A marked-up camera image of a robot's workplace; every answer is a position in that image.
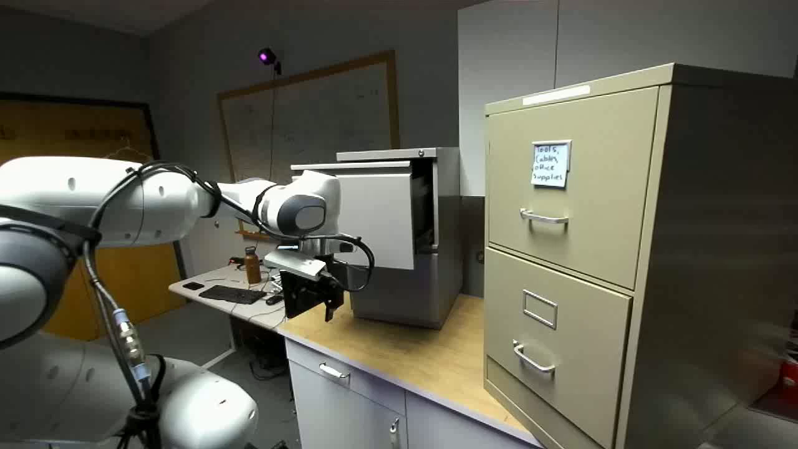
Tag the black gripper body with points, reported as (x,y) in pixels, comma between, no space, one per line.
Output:
(299,291)

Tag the black keyboard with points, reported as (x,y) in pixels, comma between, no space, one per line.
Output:
(232,291)

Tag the camera with purple light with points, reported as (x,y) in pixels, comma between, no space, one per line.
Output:
(267,57)

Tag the beige drawer with label holder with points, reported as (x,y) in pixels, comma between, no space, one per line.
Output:
(557,340)

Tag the beige drawer with paper note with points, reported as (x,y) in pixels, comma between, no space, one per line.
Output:
(598,200)

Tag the small grey file cabinet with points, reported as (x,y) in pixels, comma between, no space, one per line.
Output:
(428,249)

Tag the grey desk cabinet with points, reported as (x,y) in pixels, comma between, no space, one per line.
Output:
(350,399)

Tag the wood framed whiteboard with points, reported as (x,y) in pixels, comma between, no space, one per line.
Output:
(307,114)

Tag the brown bottle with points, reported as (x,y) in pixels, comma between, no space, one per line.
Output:
(253,264)

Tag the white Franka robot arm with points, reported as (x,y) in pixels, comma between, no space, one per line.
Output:
(157,203)

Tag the white paper note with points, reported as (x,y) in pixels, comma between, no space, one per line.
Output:
(550,162)

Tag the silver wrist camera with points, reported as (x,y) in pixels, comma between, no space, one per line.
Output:
(295,263)

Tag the yellow board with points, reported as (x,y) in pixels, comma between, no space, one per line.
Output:
(125,281)

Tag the large beige file cabinet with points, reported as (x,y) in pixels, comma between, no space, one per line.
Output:
(663,264)

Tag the small black flat object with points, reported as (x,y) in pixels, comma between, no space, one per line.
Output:
(193,285)

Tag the red object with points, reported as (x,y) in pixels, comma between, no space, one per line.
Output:
(782,382)

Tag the grey file cabinet drawer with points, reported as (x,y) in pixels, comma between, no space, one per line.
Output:
(374,214)

